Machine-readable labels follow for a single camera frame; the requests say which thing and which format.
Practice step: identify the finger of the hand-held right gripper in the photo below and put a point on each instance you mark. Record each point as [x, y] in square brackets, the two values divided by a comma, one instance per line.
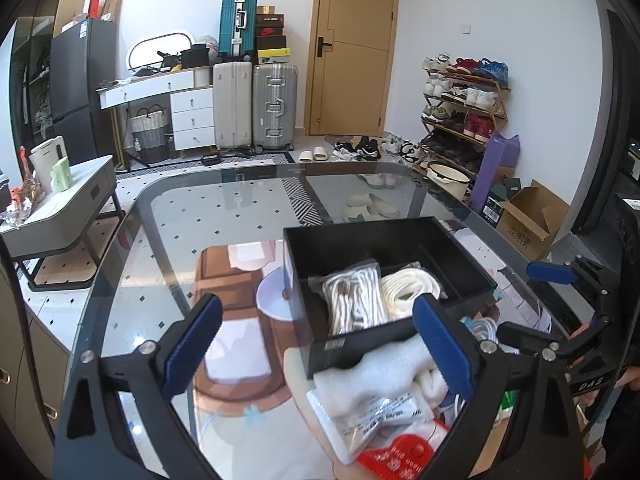
[522, 335]
[550, 272]

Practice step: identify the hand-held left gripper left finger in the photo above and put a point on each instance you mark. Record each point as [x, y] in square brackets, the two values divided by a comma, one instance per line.
[192, 350]

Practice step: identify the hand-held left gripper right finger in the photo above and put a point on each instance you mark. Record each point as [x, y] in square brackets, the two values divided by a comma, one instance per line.
[445, 350]

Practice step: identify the white fleece sock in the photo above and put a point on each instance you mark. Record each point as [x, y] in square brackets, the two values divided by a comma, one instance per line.
[432, 385]

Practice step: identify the green packet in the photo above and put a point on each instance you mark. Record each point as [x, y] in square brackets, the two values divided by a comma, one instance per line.
[507, 402]

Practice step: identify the silver foil packet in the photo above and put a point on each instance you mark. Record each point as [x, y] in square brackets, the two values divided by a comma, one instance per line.
[385, 410]

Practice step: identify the black storage box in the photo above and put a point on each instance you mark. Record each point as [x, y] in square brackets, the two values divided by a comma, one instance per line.
[345, 355]

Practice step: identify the red packet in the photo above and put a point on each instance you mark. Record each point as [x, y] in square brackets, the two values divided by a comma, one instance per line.
[400, 460]

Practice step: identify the person's right hand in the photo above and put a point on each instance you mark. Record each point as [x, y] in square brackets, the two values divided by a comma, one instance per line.
[631, 376]

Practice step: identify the open cardboard box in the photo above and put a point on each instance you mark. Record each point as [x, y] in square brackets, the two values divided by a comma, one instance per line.
[525, 230]

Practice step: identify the printed cartoon table mat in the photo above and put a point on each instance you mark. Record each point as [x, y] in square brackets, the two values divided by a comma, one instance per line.
[240, 320]

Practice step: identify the dark green box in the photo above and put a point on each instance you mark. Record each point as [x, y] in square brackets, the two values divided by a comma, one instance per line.
[495, 207]

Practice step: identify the purple yoga mat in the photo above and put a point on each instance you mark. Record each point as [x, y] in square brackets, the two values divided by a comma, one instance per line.
[492, 170]

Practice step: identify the cream enamel basin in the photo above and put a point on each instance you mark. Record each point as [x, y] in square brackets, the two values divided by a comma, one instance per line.
[447, 177]

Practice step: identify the beige slipper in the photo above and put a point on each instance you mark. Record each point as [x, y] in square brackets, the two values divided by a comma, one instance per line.
[357, 210]
[385, 205]

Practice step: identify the beige cabinet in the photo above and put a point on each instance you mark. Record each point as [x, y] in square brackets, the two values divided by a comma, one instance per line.
[25, 360]

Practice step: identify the striped floor rug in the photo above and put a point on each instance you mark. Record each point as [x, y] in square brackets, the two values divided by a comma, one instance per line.
[300, 200]

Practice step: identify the grey side table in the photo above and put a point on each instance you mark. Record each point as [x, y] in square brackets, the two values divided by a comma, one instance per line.
[65, 215]

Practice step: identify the group of assorted sneakers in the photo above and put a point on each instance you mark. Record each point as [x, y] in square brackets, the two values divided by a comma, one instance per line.
[470, 95]

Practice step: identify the wooden shoe rack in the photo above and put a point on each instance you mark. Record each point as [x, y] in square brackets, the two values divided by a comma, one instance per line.
[495, 85]

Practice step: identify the scattered black white shoes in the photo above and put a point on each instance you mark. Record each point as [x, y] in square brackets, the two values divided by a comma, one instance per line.
[370, 147]

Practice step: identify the wicker basket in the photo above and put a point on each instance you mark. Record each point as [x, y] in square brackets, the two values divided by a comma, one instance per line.
[150, 135]

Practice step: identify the white slide slipper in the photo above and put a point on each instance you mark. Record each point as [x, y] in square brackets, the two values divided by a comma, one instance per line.
[321, 153]
[306, 156]

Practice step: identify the crumpled snack wrappers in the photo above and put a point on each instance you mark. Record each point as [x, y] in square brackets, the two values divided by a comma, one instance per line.
[22, 200]

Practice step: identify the white kettle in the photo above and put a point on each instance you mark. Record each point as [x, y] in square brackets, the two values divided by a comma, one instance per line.
[42, 160]

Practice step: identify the white vanity desk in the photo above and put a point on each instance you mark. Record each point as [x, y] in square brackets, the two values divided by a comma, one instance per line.
[190, 105]

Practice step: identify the white suitcase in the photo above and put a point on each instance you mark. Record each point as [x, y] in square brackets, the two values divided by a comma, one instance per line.
[232, 105]

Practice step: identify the silver suitcase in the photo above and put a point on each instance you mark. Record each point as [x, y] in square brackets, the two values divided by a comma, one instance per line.
[275, 105]

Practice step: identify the wooden door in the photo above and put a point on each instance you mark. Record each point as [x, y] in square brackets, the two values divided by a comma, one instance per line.
[350, 85]

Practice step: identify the black fridge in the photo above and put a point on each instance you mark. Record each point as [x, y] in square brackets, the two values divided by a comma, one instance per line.
[80, 85]

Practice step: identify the black bag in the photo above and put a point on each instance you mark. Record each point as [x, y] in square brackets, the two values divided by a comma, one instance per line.
[197, 56]

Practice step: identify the oval mirror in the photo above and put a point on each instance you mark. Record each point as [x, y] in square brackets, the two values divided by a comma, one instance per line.
[160, 47]

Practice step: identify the dark glass cabinet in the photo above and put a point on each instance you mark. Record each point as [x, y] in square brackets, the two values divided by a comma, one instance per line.
[27, 85]

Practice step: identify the stack of shoe boxes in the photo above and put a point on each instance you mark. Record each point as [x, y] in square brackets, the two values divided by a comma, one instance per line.
[271, 35]

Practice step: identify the teal suitcase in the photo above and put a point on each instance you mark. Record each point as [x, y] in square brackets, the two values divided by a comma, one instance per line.
[237, 20]

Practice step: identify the flat cardboard box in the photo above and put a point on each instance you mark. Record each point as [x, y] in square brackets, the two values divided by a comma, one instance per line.
[112, 4]

